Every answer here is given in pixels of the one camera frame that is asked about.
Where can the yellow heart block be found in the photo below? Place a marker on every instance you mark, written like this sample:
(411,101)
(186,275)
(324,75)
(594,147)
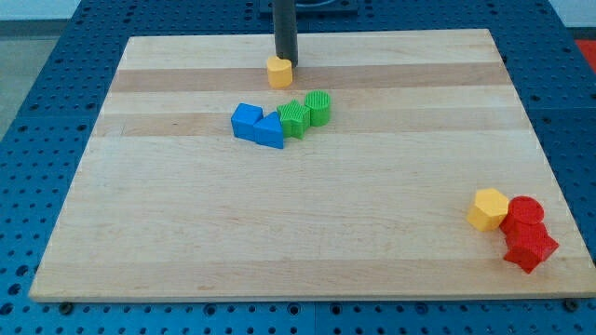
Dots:
(279,72)

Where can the blue triangle block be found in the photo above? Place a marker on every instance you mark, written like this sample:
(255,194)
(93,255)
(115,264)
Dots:
(268,131)

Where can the green star block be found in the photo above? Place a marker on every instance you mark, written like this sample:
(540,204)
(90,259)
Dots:
(294,119)

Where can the green cylinder block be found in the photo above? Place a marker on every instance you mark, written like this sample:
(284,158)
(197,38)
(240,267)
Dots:
(319,102)

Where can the blue cube block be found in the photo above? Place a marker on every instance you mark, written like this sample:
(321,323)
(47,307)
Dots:
(244,119)

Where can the wooden board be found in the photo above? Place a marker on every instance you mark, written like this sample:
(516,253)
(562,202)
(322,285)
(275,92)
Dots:
(167,205)

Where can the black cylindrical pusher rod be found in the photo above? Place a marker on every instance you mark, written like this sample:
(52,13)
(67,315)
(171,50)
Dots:
(285,30)

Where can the yellow hexagon block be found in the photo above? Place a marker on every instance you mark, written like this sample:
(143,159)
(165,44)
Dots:
(487,210)

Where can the red cylinder block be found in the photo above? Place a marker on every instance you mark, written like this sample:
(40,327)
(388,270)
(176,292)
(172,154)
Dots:
(522,210)

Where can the red star block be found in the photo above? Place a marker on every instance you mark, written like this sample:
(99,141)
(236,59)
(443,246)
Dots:
(529,245)

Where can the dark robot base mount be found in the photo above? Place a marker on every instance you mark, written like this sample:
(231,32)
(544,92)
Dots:
(316,7)

